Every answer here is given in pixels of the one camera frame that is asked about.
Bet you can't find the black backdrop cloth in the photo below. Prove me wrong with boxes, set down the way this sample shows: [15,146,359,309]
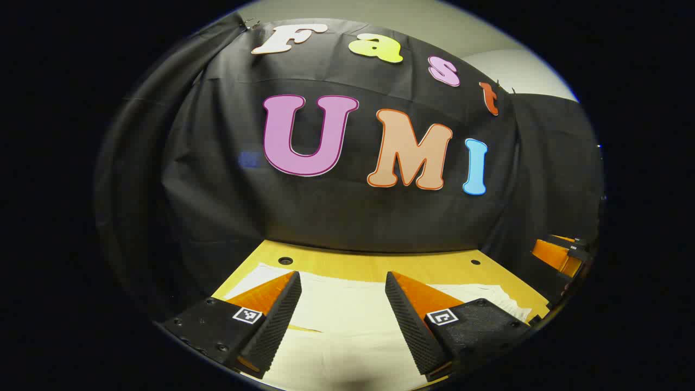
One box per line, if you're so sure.
[94,13,604,322]

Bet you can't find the white jeans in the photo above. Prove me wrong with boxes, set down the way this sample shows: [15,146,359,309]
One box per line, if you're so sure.
[224,263,534,391]

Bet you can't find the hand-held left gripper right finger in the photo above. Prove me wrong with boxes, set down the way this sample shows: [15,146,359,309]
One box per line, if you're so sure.
[384,271,532,382]

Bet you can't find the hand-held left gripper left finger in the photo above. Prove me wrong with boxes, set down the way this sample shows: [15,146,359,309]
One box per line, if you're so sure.
[156,270,303,380]

